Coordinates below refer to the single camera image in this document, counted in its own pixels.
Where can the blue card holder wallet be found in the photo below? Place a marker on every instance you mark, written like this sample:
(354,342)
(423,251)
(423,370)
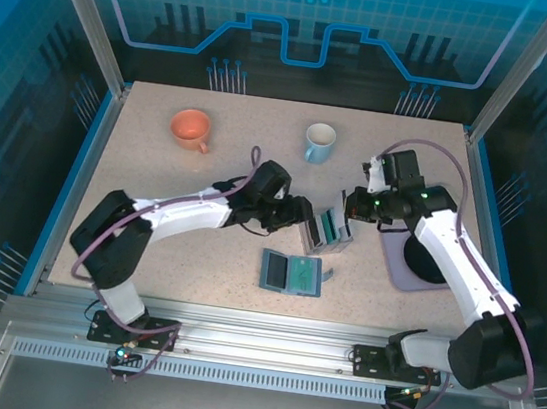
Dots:
(276,270)

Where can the green credit card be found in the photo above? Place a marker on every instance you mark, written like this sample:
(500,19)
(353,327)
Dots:
(331,224)
(304,274)

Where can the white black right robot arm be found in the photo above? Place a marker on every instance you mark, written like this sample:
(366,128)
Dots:
(448,253)

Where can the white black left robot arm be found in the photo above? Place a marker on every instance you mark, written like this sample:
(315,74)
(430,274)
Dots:
(186,213)

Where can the black credit card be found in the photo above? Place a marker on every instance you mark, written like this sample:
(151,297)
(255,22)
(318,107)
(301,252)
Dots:
(314,235)

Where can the lavender placemat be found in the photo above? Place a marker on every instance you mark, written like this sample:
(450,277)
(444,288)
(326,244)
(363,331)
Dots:
(389,260)

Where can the black round plate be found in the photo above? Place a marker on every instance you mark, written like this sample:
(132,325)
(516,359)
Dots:
(419,264)

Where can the light blue mug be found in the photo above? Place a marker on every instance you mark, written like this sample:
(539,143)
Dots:
(317,147)

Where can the orange ceramic cup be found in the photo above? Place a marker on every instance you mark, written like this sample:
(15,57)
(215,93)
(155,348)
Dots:
(190,125)

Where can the small board with orange connector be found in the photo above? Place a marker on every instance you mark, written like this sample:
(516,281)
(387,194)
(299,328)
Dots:
(410,393)

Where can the small board with green light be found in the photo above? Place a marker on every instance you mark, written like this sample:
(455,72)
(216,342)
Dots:
(125,356)

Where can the aluminium right table side rail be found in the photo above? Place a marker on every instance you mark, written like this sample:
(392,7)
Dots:
(483,192)

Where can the aluminium table side rail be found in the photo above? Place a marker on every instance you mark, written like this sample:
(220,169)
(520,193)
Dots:
(483,192)
(85,174)

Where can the aluminium mounting rail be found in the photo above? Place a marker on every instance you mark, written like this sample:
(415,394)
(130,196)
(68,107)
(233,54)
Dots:
(261,334)

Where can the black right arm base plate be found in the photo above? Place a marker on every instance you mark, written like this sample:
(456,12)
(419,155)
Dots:
(366,360)

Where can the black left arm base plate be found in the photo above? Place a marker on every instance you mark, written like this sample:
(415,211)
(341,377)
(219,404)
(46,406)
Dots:
(160,333)

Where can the aluminium right frame post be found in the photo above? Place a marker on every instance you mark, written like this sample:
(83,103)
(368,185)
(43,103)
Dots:
(518,70)

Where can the aluminium frame post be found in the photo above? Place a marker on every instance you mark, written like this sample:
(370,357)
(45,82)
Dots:
(518,70)
(90,24)

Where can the aluminium left table side rail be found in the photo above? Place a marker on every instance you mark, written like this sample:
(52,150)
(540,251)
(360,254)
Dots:
(85,174)

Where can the aluminium left frame post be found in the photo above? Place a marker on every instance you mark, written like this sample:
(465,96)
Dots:
(90,24)

